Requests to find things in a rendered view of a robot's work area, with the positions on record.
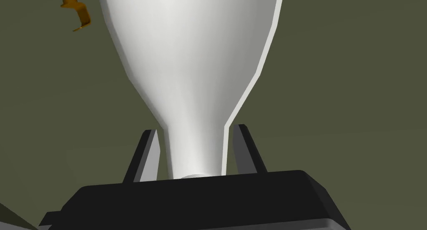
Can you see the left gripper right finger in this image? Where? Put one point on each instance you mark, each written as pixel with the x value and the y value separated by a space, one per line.
pixel 247 153

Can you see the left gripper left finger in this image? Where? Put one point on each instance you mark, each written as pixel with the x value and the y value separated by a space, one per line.
pixel 144 160

